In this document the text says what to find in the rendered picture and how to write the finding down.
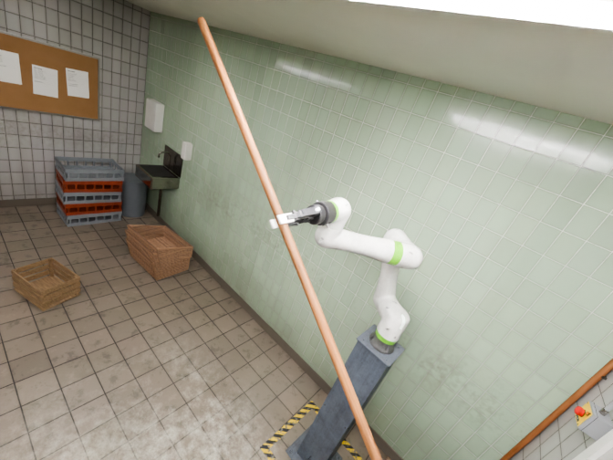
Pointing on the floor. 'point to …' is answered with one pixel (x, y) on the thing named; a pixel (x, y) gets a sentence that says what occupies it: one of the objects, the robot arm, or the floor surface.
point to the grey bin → (133, 196)
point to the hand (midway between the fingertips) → (282, 220)
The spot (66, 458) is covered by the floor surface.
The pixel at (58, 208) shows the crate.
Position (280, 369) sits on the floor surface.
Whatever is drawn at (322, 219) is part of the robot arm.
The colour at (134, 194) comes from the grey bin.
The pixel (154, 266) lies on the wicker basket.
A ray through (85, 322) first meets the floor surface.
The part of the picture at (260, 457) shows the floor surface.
